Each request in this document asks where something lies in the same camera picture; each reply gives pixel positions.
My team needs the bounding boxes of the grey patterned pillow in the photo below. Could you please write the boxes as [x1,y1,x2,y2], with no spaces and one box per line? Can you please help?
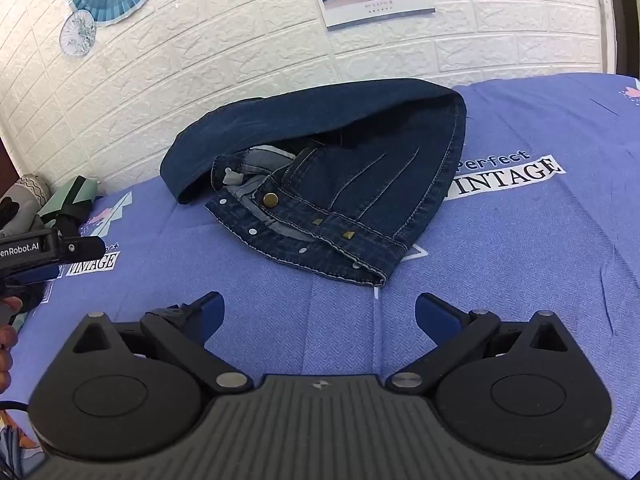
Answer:
[0,174,52,239]

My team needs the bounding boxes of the person's left hand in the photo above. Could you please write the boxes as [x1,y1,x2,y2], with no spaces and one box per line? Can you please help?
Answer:
[0,296,24,393]

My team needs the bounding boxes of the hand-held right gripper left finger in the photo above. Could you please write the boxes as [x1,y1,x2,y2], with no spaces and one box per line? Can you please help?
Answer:
[74,291,254,395]

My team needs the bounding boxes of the orange and blue printed cloth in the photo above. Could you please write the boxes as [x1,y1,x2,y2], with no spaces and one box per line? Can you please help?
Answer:
[0,409,42,463]

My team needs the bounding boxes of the small round clear fan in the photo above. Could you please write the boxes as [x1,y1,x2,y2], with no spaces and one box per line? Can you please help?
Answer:
[59,10,97,57]

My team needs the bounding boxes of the dark blue denim pants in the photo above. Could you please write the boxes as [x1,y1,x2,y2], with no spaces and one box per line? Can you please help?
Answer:
[160,78,468,288]

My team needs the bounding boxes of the blue printed bed sheet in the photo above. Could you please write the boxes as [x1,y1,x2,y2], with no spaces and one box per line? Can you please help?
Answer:
[0,72,640,480]

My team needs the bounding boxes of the dark door frame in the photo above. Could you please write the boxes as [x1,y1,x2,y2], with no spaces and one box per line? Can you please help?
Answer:
[595,0,640,77]

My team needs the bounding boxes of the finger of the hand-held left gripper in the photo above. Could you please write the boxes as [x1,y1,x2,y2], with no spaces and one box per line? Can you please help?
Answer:
[50,230,107,264]
[2,263,62,289]

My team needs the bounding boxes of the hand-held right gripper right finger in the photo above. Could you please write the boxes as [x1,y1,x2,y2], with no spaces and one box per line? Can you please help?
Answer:
[387,292,571,394]

